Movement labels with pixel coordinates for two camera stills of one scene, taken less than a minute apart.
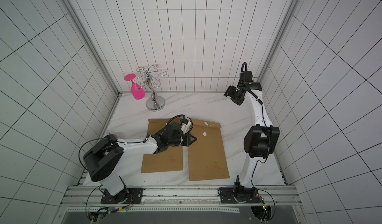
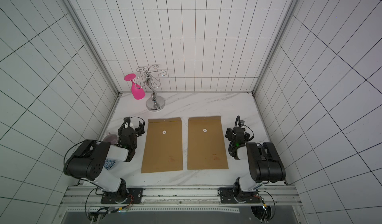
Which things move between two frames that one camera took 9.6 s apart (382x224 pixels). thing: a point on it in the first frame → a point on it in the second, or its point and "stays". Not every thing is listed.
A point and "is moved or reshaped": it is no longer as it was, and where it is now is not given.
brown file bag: (169, 159) stays
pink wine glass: (137, 92) stays
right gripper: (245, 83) → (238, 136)
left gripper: (187, 142) → (140, 130)
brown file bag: (207, 159) is moved or reshaped
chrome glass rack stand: (155, 103) stays
